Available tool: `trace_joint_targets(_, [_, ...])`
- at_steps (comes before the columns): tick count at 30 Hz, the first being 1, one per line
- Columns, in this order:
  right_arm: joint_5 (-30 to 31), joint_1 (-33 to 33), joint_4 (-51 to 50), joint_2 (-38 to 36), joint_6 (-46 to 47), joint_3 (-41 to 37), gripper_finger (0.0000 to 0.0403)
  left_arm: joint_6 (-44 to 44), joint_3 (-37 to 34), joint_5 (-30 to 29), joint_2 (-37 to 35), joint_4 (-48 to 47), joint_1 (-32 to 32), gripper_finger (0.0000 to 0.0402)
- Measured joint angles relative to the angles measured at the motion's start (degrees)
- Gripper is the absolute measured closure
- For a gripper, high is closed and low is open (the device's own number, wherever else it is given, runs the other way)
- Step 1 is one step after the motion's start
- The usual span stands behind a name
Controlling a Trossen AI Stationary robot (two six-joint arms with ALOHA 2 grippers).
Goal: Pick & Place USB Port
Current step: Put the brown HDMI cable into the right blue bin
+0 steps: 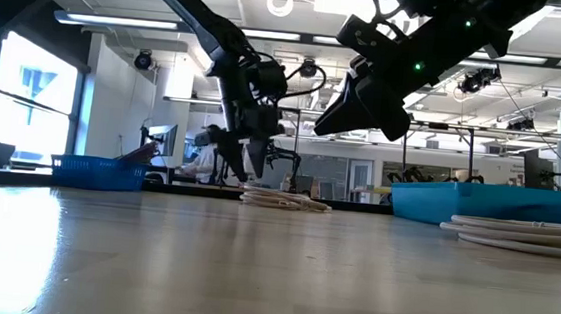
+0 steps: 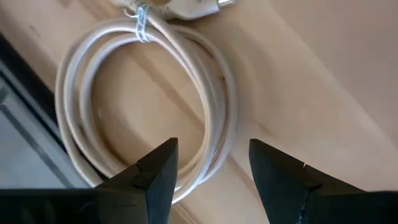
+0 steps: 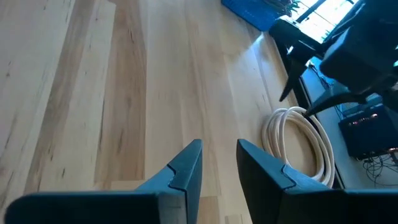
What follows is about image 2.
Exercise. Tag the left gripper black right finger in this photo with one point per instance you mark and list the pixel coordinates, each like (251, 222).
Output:
(280, 189)

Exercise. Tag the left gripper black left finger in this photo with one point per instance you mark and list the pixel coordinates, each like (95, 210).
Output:
(155, 193)

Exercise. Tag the black table edge frame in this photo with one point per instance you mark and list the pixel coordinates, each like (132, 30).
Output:
(25, 77)

